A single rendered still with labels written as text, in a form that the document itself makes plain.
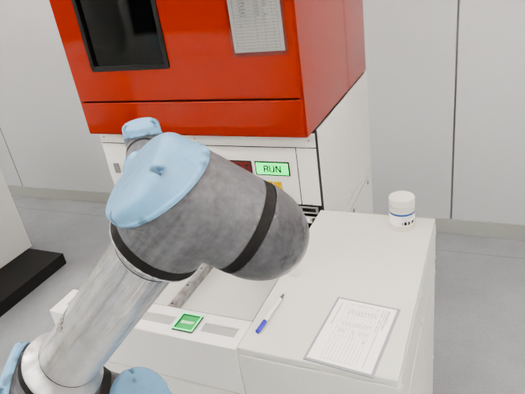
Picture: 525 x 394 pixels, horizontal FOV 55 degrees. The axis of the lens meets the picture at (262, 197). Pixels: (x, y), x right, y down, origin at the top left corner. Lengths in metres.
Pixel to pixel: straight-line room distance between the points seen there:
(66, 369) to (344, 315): 0.65
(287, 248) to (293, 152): 1.01
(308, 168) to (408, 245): 0.38
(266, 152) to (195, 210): 1.09
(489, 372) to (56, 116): 3.43
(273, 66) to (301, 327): 0.70
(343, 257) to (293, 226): 0.82
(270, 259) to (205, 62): 1.03
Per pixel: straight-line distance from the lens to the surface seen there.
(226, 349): 1.16
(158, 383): 0.87
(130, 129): 1.00
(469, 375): 2.42
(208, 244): 0.53
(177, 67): 1.57
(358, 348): 1.11
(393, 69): 2.95
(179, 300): 1.52
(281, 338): 1.15
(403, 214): 1.44
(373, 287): 1.27
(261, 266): 0.55
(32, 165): 4.76
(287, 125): 1.46
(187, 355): 1.25
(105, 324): 0.66
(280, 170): 1.59
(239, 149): 1.62
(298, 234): 0.56
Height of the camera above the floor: 1.74
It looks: 27 degrees down
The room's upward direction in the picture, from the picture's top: 9 degrees counter-clockwise
